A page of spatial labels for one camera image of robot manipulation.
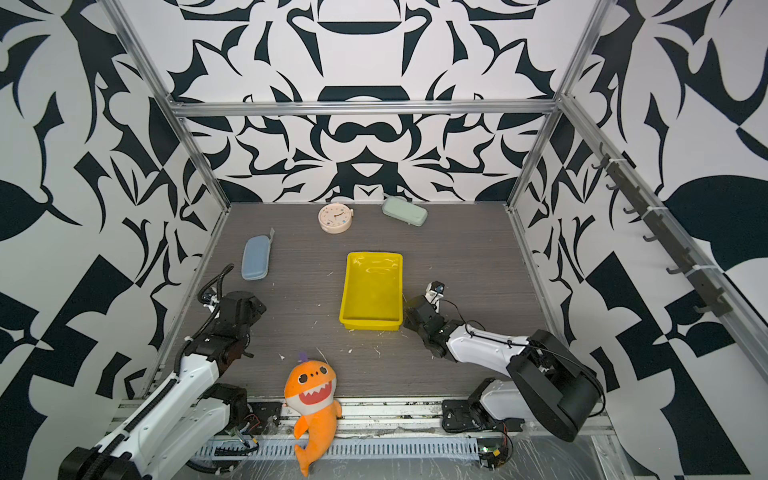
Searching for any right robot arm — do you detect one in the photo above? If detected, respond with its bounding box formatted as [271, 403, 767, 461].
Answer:
[404, 295, 605, 441]

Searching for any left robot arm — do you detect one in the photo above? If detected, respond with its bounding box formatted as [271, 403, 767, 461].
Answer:
[58, 291, 266, 479]

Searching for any yellow plastic bin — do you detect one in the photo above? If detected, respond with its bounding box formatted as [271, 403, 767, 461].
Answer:
[339, 252, 404, 332]

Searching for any blue pencil case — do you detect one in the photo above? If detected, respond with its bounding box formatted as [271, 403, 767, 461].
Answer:
[241, 228, 275, 281]

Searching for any orange shark plush toy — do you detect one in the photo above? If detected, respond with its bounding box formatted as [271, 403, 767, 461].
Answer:
[284, 360, 343, 478]

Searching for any green pencil case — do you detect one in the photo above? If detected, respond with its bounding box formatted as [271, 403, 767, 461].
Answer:
[382, 197, 428, 227]

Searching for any pink round clock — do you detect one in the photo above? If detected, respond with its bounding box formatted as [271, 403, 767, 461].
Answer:
[318, 203, 354, 234]

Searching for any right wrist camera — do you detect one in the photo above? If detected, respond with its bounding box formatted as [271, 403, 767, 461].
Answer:
[425, 281, 445, 305]

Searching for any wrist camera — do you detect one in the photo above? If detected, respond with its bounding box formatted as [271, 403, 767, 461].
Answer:
[425, 281, 445, 305]
[198, 289, 219, 311]

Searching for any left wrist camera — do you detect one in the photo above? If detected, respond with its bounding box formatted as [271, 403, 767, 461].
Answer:
[198, 289, 219, 311]

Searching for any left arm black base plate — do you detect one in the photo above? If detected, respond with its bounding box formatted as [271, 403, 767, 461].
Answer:
[236, 401, 283, 436]

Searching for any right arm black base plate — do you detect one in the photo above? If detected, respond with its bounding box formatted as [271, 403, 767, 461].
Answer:
[441, 400, 525, 434]

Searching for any white slotted cable duct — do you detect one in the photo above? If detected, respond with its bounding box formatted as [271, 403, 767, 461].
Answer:
[194, 437, 480, 461]

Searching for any wall hook rack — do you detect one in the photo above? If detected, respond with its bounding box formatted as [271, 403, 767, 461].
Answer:
[592, 143, 733, 317]

